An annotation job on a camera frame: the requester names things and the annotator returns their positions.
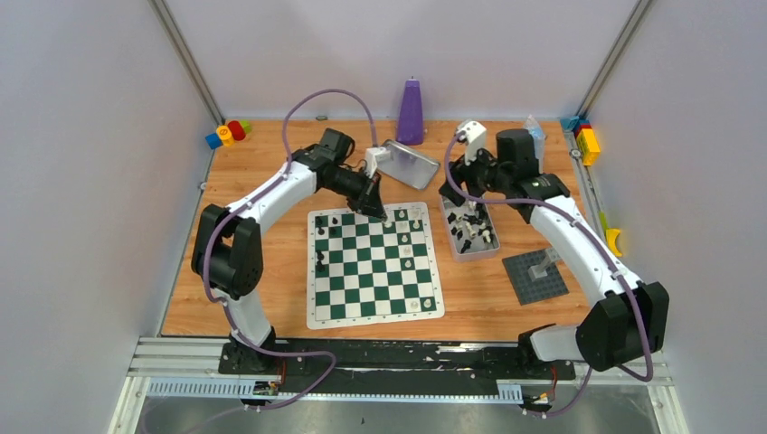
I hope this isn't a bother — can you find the green white chess mat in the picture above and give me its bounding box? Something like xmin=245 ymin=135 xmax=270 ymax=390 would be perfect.
xmin=306 ymin=202 xmax=445 ymax=330

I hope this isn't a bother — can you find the metal tin box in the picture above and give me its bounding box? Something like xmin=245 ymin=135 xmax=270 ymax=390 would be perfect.
xmin=440 ymin=196 xmax=500 ymax=262

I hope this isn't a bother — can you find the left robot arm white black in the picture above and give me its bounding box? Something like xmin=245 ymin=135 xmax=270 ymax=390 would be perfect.
xmin=191 ymin=128 xmax=388 ymax=373

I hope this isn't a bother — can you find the grey lego baseplate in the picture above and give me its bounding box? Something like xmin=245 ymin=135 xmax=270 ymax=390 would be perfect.
xmin=502 ymin=248 xmax=569 ymax=306

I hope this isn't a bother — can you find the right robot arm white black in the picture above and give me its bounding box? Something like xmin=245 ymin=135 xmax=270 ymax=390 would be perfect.
xmin=440 ymin=120 xmax=669 ymax=382

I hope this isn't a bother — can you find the metal tin lid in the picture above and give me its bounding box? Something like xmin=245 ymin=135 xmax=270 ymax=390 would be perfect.
xmin=378 ymin=140 xmax=440 ymax=191

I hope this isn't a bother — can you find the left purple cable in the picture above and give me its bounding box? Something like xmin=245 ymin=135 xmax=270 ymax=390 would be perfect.
xmin=202 ymin=88 xmax=380 ymax=412

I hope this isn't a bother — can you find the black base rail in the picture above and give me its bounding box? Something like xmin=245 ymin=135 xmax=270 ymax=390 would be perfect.
xmin=218 ymin=338 xmax=575 ymax=396

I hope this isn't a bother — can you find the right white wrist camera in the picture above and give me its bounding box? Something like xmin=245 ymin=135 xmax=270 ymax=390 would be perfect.
xmin=456 ymin=119 xmax=488 ymax=165

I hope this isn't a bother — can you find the colourful block stack left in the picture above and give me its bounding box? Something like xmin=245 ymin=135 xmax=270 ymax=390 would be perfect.
xmin=204 ymin=120 xmax=252 ymax=150

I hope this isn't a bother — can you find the black pawn on board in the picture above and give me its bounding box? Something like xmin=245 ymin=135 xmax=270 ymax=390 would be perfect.
xmin=315 ymin=250 xmax=327 ymax=274

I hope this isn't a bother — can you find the grey lego post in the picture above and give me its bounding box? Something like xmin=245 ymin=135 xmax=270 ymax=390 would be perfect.
xmin=528 ymin=250 xmax=556 ymax=281

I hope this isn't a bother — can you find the purple cone bottle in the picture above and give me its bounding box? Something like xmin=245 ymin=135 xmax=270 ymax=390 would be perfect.
xmin=396 ymin=78 xmax=425 ymax=146

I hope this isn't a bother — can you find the yellow curved block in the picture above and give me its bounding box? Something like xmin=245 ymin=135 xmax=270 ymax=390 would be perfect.
xmin=599 ymin=212 xmax=623 ymax=258

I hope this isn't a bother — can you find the colourful block stack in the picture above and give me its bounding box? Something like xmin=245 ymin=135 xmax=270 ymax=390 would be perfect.
xmin=560 ymin=117 xmax=601 ymax=166
xmin=204 ymin=120 xmax=252 ymax=150

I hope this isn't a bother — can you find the colourful block stack right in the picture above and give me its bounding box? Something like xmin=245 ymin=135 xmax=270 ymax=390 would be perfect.
xmin=560 ymin=117 xmax=601 ymax=166

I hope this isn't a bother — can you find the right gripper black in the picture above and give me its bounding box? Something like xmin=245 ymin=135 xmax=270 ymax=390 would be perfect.
xmin=438 ymin=140 xmax=509 ymax=207

